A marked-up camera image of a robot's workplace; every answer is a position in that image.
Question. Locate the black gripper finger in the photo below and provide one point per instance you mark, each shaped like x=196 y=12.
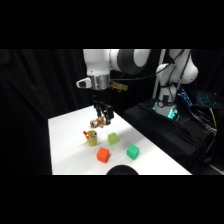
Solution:
x=98 y=109
x=109 y=115

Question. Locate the black gripper body silver coupling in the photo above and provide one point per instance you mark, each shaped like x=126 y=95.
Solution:
x=100 y=82

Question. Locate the red cube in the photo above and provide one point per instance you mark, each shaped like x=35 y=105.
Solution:
x=103 y=155

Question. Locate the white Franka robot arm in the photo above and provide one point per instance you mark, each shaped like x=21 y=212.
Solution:
x=96 y=63

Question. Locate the light green cube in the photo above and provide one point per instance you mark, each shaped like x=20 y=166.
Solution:
x=113 y=138

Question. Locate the dark green cube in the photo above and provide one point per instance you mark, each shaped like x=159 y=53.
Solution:
x=132 y=152

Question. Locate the tan wooden toy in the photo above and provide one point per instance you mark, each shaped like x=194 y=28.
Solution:
x=97 y=123

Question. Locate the blue marker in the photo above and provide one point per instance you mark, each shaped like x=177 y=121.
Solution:
x=94 y=134

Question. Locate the red marker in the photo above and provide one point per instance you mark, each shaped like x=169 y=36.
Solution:
x=86 y=134

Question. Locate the yellow cup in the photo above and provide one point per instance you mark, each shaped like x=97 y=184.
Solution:
x=92 y=141

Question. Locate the black round object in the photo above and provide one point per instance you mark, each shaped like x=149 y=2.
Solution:
x=122 y=170

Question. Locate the black draped robot stand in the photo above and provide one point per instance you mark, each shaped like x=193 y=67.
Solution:
x=166 y=133

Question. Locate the black curtain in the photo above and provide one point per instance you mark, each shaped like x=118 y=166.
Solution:
x=33 y=83

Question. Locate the blue lit keyboard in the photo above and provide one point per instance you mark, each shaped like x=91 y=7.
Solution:
x=207 y=99

